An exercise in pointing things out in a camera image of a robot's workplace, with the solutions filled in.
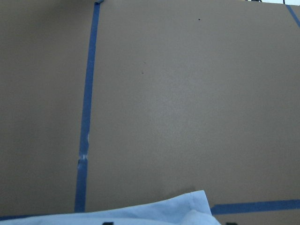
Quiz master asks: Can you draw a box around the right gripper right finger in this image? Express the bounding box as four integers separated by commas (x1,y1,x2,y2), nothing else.
225,222,237,225

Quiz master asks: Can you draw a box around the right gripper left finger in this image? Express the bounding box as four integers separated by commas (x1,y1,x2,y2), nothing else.
102,222,114,225

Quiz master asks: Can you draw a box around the light blue t-shirt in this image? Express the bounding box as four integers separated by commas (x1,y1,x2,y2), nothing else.
1,190,219,225

